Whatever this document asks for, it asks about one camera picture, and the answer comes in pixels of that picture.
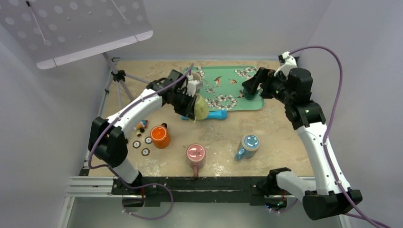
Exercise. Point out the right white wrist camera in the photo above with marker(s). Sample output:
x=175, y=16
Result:
x=287, y=63

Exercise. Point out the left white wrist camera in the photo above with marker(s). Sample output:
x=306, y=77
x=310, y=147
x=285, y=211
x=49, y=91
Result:
x=193, y=86

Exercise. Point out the aluminium frame rail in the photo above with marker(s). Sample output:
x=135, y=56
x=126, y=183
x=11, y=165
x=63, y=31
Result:
x=89, y=203

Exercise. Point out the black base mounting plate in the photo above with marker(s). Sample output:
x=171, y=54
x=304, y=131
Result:
x=253, y=190

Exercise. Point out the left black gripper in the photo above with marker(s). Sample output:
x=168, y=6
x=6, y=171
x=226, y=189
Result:
x=188, y=110

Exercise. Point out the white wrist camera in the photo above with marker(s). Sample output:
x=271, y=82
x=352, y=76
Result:
x=287, y=63
x=193, y=86

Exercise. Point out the pink mug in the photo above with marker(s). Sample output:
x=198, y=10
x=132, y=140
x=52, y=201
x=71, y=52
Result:
x=196, y=157

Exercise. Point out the round token middle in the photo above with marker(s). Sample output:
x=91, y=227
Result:
x=136, y=144

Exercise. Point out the dark green mug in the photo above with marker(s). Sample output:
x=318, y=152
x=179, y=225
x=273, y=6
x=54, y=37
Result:
x=249, y=95

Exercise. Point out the yellow-green hexagonal mug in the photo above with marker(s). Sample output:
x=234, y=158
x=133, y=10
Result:
x=201, y=109

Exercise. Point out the blue toy microphone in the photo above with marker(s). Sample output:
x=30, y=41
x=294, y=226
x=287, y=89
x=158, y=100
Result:
x=218, y=115

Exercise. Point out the round token front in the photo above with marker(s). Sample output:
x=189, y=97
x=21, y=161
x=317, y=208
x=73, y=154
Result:
x=145, y=152

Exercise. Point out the perforated white board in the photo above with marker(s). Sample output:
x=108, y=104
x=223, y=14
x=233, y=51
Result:
x=58, y=32

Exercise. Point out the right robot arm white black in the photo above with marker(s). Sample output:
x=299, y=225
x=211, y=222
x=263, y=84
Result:
x=331, y=194

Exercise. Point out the orange mug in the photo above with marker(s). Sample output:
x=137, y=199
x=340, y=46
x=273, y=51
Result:
x=160, y=136

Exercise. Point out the light blue butterfly mug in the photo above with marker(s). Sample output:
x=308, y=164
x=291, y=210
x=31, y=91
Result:
x=247, y=147

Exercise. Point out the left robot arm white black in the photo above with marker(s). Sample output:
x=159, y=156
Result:
x=108, y=137

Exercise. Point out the round token near mug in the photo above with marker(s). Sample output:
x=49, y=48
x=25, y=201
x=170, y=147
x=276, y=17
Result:
x=148, y=140

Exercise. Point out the beige floral mug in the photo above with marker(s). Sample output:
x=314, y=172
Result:
x=195, y=79

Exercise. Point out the grey tripod stand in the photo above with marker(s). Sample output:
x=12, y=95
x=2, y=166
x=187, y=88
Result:
x=118, y=78

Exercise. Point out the green floral bird tray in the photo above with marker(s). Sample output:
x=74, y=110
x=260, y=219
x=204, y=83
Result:
x=222, y=87

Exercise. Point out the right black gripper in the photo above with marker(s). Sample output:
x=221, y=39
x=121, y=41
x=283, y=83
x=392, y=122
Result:
x=265, y=76

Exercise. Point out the small colourful toy figure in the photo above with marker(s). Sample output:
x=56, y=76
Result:
x=140, y=127

